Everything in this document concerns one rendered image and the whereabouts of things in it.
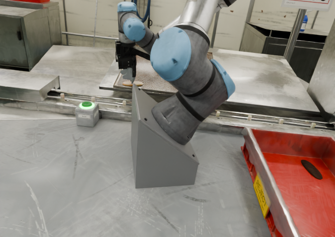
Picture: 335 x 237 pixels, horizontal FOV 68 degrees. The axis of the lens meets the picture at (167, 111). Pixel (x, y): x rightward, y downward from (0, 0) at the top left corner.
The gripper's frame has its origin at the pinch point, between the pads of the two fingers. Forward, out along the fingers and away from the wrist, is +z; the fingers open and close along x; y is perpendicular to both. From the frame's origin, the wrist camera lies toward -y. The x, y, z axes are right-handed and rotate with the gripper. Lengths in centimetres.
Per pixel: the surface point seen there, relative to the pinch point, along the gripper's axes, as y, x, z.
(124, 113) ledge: 8.6, 21.8, 1.6
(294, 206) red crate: -29, 78, -1
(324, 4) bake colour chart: -133, -24, -26
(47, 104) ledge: 38.3, 8.6, 1.8
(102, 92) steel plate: 14.2, -8.1, 10.3
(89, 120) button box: 22.5, 23.9, 1.1
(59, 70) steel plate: 35, -42, 14
